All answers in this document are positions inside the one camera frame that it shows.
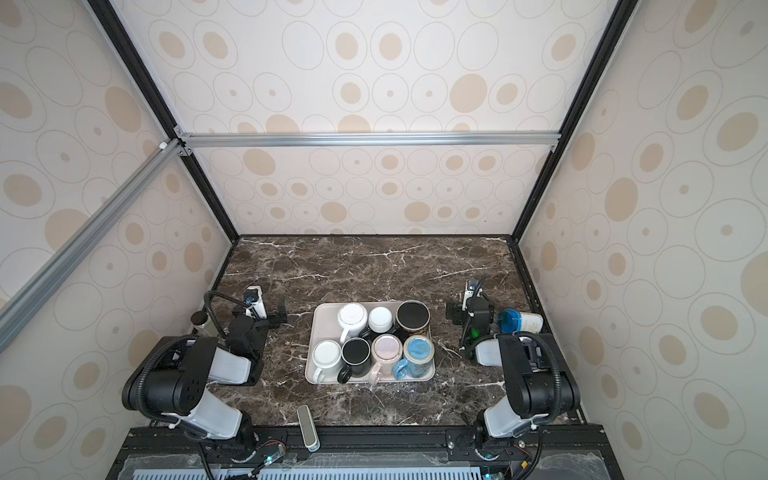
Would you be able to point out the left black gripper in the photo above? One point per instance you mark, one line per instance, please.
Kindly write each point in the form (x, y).
(264, 319)

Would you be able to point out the white mug red inside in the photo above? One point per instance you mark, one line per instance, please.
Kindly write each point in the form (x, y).
(327, 360)

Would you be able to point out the white ribbed mug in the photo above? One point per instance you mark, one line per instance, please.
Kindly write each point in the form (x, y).
(352, 319)

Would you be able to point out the black mug white rim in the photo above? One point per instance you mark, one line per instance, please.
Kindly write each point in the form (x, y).
(356, 358)

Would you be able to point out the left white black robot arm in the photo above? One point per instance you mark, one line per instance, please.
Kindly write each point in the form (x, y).
(171, 384)

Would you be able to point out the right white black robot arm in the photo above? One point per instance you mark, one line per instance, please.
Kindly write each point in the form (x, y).
(539, 387)

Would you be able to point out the black skull pattern mug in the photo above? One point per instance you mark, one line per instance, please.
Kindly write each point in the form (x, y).
(411, 318)

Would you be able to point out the blue mug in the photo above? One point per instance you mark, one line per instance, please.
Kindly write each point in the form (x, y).
(418, 352)

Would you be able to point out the small white black mug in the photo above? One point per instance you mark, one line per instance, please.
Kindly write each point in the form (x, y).
(380, 321)

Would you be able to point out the pink mug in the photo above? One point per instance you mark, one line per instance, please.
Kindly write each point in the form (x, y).
(386, 352)

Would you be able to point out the beige plastic tray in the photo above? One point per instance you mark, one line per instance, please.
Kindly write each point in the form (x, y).
(325, 328)

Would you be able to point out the white cup blue lid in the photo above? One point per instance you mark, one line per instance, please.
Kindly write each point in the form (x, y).
(511, 321)

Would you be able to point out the small bottle black cap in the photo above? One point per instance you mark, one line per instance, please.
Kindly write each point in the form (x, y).
(203, 324)

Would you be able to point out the grey white remote bar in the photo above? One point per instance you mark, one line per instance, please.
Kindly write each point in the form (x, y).
(308, 429)

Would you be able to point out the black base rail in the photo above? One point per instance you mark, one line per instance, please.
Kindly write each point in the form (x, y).
(369, 452)

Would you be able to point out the horizontal aluminium frame bar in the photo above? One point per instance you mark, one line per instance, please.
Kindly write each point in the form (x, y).
(369, 139)

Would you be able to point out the diagonal aluminium frame bar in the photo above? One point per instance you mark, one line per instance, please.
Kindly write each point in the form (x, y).
(22, 308)

